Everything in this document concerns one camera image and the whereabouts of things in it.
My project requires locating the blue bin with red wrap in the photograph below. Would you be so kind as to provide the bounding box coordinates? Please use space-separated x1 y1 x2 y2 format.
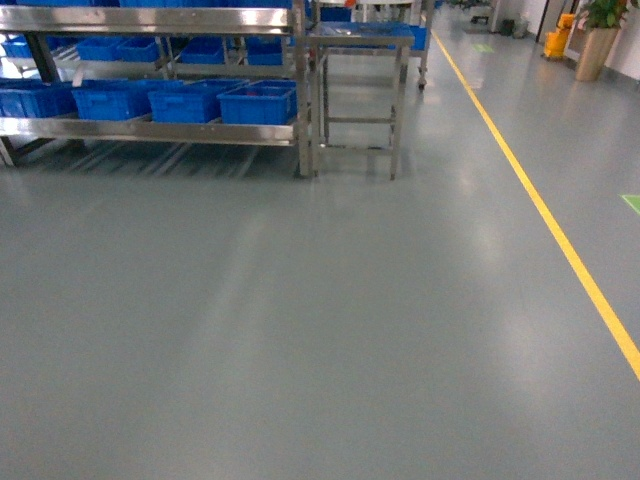
216 80 297 126

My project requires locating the blue plastic bin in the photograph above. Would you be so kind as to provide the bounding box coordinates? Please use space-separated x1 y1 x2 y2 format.
1 80 77 118
72 79 184 121
148 79 249 124

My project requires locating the steel shelf rack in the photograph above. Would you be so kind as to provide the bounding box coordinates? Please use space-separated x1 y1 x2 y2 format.
1 1 310 176

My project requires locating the small steel table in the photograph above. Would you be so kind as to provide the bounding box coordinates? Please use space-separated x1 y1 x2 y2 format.
306 21 414 179

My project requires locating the yellow mop bucket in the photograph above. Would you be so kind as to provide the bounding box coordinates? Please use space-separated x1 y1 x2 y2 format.
542 13 575 60

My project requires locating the green potted plant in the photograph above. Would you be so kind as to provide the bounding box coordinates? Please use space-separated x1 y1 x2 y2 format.
575 0 639 82

